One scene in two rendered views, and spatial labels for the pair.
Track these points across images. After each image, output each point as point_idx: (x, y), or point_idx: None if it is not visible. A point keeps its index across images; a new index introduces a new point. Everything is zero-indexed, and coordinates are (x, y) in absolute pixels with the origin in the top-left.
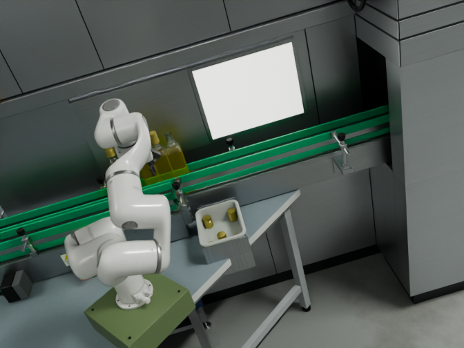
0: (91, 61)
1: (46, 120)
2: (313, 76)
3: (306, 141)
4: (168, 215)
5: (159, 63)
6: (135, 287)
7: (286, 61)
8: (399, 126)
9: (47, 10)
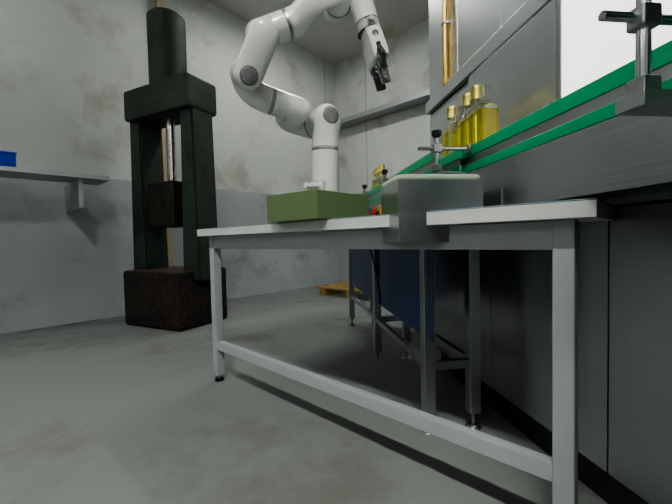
0: (495, 24)
1: (461, 101)
2: None
3: (634, 63)
4: (250, 27)
5: (534, 1)
6: (314, 176)
7: None
8: None
9: None
